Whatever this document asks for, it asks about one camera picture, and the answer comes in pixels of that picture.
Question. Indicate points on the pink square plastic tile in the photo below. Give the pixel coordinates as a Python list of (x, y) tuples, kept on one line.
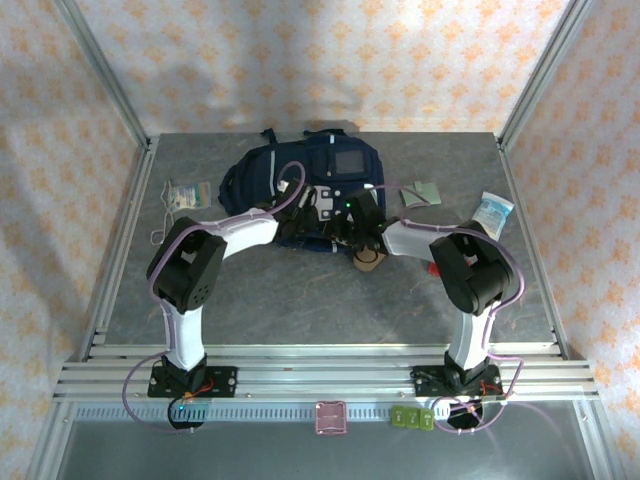
[(330, 418)]

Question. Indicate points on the aluminium mounting rail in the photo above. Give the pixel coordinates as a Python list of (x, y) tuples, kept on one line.
[(325, 372)]

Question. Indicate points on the blue white tissue pack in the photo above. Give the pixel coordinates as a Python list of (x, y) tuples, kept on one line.
[(492, 215)]

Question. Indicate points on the clear packet green print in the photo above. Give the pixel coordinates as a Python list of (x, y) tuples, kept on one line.
[(192, 196)]

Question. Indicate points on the aluminium table side rail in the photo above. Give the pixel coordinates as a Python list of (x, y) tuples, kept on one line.
[(127, 260), (532, 280)]

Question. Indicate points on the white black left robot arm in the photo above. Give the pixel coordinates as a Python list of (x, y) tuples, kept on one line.
[(185, 265)]

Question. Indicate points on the grey metal front panel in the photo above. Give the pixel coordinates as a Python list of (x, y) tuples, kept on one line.
[(320, 457)]

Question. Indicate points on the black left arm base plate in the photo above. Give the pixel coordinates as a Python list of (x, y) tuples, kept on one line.
[(225, 381)]

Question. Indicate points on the navy blue backpack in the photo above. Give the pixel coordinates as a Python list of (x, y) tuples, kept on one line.
[(260, 175)]

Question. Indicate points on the grey green card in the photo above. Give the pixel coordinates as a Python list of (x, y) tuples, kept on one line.
[(425, 195)]

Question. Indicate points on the aluminium frame post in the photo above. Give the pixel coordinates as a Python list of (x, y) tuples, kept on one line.
[(540, 75), (107, 80)]

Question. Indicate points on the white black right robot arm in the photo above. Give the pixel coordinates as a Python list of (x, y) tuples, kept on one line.
[(475, 270)]

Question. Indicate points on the green plastic tag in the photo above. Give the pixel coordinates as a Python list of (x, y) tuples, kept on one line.
[(426, 419), (412, 418), (399, 416)]

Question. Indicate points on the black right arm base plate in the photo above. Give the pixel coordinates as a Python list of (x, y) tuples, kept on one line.
[(425, 381)]

